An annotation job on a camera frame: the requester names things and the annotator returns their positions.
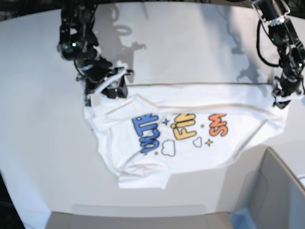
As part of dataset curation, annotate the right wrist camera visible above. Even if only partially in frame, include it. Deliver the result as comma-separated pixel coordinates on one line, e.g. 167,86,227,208
84,94,100,107

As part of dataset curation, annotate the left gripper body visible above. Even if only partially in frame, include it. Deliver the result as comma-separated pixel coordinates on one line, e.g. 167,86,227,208
272,72,305,109

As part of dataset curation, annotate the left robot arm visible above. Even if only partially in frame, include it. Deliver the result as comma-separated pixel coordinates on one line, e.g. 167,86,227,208
250,0,305,109

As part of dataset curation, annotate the grey cardboard box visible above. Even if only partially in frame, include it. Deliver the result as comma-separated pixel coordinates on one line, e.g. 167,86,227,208
229,147,305,229

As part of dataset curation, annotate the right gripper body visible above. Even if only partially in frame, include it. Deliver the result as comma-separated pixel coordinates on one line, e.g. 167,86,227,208
75,59,133,99

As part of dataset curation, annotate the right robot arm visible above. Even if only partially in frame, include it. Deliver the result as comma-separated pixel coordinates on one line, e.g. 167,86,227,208
57,0,133,99

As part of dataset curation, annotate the white printed t-shirt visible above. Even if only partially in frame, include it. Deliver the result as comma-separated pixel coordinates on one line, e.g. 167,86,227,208
84,84,288,189

